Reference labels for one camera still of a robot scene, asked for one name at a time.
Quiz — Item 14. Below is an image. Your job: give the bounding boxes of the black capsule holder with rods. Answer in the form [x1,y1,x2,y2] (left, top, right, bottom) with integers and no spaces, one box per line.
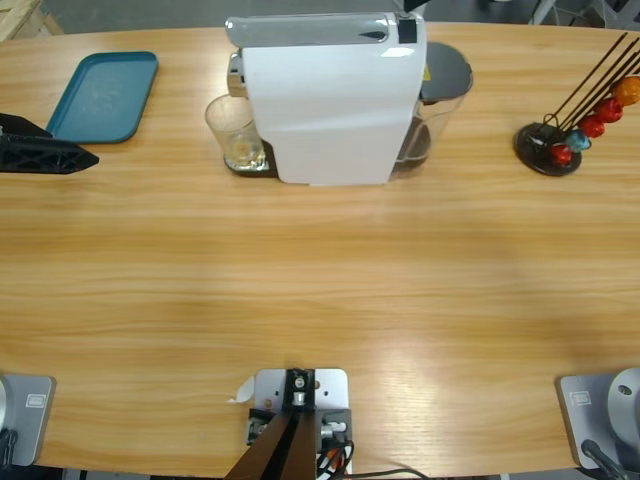
[513,32,640,177]

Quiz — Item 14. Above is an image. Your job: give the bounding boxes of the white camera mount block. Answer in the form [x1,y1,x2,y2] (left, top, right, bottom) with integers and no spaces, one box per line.
[248,368,354,476]

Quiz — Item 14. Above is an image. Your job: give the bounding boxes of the clear drinking glass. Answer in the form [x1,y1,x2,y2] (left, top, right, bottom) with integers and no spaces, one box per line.
[203,94,269,172]

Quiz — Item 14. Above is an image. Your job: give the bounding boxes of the silver drip tray grate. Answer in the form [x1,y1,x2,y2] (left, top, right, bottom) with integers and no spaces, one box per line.
[223,149,271,174]

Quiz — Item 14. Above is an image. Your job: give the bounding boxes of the blue coffee capsule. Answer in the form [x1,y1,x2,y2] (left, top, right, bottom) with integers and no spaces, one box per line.
[567,129,594,152]

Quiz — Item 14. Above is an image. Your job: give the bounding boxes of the white paper scrap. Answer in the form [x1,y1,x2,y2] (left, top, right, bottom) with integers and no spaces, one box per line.
[228,375,257,405]

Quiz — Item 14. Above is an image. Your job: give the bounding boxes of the orange coffee capsule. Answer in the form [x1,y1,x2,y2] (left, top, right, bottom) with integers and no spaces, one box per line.
[613,75,640,106]

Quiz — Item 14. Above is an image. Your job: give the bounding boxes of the wooden pallet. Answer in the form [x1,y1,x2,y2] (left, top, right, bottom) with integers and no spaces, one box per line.
[0,0,64,44]

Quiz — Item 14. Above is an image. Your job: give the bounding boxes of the orange cable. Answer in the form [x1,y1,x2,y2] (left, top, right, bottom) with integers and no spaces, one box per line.
[318,443,352,474]

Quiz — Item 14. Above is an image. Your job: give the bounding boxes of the white metal frame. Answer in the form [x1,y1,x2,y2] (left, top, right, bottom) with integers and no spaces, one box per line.
[527,0,559,26]

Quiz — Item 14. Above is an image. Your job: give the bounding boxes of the teal plastic tray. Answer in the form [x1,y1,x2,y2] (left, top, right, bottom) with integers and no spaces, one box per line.
[45,50,160,146]

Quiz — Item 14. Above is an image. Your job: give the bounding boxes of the black base cable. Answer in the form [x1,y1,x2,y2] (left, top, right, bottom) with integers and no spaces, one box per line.
[0,427,20,469]
[581,438,629,480]

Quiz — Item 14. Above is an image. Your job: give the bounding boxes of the white capsule coffee machine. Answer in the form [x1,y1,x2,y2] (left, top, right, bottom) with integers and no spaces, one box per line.
[223,10,429,187]

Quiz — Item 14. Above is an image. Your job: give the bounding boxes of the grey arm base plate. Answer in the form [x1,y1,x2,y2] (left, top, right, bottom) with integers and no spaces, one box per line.
[556,367,640,471]
[0,372,57,469]

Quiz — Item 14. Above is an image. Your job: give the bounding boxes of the grey coffee machine lever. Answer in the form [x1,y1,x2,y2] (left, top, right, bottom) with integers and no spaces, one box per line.
[224,13,392,47]

